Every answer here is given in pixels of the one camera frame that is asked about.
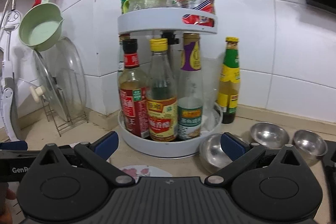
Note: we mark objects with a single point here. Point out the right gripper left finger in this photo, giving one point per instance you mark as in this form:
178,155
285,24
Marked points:
55,191

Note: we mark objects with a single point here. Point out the purple label soy sauce bottle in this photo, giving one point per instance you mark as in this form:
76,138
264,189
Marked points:
190,89

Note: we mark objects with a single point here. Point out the white two-tier rotating rack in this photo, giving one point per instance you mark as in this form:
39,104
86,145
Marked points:
147,22

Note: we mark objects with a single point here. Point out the yellow cap vinegar bottle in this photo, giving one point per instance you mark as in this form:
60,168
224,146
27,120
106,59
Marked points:
161,94

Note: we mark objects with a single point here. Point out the black gas stove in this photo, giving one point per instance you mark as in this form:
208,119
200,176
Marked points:
328,163

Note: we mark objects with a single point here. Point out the red label sauce bottle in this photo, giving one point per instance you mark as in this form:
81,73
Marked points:
132,90

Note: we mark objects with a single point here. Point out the large steel bowl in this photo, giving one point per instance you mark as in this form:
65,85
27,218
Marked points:
219,150

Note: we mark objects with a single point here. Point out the glass pot lid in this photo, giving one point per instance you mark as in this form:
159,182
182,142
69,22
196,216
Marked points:
61,58

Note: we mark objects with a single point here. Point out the floral white plate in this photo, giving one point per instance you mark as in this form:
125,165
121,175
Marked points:
137,171

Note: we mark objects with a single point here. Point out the wire lid rack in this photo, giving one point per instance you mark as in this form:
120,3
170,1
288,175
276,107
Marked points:
63,100

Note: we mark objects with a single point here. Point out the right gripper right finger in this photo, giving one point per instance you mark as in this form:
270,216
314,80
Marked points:
266,186

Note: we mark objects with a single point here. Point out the white handled utensil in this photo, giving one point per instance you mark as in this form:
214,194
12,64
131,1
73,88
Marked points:
8,86

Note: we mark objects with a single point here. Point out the green yellow oyster sauce bottle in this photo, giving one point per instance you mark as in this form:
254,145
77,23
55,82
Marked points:
229,81

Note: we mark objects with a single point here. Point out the clear plastic bag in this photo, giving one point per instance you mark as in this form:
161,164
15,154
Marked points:
210,92

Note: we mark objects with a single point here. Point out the medium steel bowl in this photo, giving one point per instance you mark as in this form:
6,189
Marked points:
269,135

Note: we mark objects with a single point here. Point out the green plastic ladle pot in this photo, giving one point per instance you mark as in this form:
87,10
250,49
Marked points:
41,27

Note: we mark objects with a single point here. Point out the small steel bowl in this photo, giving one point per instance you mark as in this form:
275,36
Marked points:
310,145

